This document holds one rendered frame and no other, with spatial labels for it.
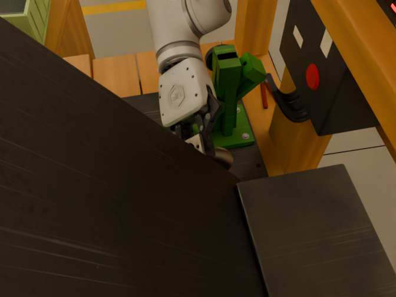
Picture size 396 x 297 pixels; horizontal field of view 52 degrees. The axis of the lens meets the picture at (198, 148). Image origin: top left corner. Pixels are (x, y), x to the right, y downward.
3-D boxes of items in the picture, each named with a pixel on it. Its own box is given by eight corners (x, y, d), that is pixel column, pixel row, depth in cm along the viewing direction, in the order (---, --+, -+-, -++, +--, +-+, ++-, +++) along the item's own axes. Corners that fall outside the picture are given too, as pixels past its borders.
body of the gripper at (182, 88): (147, 72, 74) (157, 128, 71) (185, 44, 68) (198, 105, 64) (175, 81, 80) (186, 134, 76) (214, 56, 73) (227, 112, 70)
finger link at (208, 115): (192, 118, 68) (200, 155, 66) (206, 111, 66) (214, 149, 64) (205, 121, 70) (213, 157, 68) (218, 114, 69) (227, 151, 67)
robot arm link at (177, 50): (144, 60, 74) (147, 75, 73) (178, 35, 69) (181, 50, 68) (177, 71, 80) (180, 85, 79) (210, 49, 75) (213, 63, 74)
